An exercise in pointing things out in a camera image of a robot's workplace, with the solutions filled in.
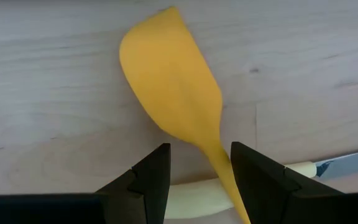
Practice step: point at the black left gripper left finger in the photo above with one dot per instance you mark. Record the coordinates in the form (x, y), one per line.
(135, 202)

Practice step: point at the yellow silicone spatula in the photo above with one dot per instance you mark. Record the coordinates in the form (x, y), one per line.
(172, 77)

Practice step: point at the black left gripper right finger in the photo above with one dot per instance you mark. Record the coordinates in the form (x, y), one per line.
(275, 202)

